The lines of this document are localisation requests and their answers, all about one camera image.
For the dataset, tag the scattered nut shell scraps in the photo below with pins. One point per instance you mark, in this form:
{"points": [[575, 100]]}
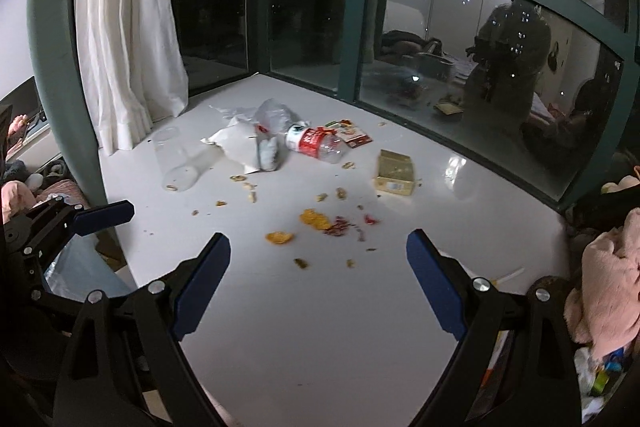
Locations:
{"points": [[342, 193]]}

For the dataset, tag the clear plastic bag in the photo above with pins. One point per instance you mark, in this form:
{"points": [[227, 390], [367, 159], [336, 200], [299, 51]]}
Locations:
{"points": [[80, 268]]}

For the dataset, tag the white paper bag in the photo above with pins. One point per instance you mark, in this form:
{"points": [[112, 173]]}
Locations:
{"points": [[235, 146]]}

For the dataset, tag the red white snack packet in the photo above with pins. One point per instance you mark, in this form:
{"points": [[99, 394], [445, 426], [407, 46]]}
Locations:
{"points": [[350, 132]]}

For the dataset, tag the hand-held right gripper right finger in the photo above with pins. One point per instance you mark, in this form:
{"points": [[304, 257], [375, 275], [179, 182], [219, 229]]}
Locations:
{"points": [[435, 287]]}

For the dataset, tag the white plastic bag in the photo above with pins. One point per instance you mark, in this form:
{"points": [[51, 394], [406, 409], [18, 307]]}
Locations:
{"points": [[275, 114]]}

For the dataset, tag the thin white stick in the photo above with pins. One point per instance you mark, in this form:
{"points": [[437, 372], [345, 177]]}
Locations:
{"points": [[510, 274]]}

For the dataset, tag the grey white tissue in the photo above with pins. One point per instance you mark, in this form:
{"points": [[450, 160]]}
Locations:
{"points": [[269, 154]]}

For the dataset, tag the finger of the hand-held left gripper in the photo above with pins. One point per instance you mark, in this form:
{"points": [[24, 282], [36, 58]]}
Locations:
{"points": [[102, 217], [50, 287]]}

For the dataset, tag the gold cardboard box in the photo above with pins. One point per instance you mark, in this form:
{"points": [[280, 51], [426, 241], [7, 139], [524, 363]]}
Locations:
{"points": [[395, 172]]}

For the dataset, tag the small red scrap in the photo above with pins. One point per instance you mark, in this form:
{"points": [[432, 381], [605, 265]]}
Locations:
{"points": [[371, 220]]}

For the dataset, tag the small orange peel piece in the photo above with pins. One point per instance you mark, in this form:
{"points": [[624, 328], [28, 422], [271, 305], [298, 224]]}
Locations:
{"points": [[279, 238]]}

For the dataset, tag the white printed cloth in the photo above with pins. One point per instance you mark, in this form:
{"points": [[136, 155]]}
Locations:
{"points": [[600, 372]]}

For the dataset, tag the grey fuzzy slipper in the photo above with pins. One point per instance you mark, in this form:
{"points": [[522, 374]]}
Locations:
{"points": [[50, 174]]}

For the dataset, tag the white curtain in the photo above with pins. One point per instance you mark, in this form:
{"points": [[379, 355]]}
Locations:
{"points": [[125, 32]]}

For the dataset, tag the large orange peel piece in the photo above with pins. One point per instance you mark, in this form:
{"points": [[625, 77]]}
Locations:
{"points": [[315, 219]]}

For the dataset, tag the clear bottle with red label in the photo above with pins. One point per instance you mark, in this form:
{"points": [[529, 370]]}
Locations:
{"points": [[312, 140]]}

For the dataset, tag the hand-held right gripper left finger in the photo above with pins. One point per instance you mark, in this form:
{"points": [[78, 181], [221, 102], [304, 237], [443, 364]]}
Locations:
{"points": [[200, 289]]}

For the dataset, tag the pink fuzzy cloth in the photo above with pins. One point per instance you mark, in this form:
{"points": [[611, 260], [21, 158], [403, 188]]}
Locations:
{"points": [[15, 202]]}

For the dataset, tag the dark patterned cloth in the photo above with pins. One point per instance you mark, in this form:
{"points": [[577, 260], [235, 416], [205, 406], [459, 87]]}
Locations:
{"points": [[600, 212]]}

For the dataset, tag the teal window frame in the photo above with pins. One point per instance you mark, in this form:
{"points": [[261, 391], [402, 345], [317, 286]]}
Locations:
{"points": [[360, 32]]}

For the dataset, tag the torn red wrapper scraps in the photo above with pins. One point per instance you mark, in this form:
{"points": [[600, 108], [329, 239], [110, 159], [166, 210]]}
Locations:
{"points": [[342, 227]]}

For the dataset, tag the clear plastic cup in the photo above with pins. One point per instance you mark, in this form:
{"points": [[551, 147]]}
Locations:
{"points": [[175, 157]]}

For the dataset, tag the small white pink plush toy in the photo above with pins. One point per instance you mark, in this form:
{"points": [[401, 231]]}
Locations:
{"points": [[622, 184]]}

